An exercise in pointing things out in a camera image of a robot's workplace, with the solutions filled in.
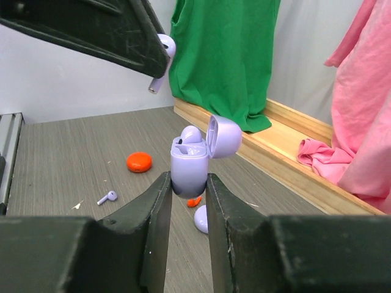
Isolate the lilac earbud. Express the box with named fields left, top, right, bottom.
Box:
left=147, top=34, right=177, bottom=94
left=97, top=190, right=118, bottom=206
left=177, top=125, right=203, bottom=145

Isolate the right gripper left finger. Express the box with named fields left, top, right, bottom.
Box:
left=1, top=172, right=172, bottom=292

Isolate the lilac earbud on table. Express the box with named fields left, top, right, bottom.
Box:
left=97, top=190, right=118, bottom=206

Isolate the orange earbud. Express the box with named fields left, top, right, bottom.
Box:
left=187, top=196, right=202, bottom=208

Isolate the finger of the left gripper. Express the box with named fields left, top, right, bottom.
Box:
left=1, top=0, right=164, bottom=75

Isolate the lilac round charging case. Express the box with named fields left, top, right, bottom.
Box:
left=194, top=205, right=208, bottom=234

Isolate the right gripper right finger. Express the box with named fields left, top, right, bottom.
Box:
left=206, top=173, right=390, bottom=292

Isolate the wooden clothes rack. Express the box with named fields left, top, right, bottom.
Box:
left=173, top=96, right=386, bottom=216

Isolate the pink t-shirt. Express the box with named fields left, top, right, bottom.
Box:
left=298, top=1, right=390, bottom=213

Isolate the aluminium corner post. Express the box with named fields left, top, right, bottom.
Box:
left=1, top=113, right=23, bottom=215

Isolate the orange round charging case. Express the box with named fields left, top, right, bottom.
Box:
left=126, top=152, right=152, bottom=173

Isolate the lilac earbud charging case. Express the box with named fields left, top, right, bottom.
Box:
left=170, top=115, right=242, bottom=200

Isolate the green tank top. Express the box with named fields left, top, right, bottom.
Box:
left=169, top=0, right=280, bottom=133

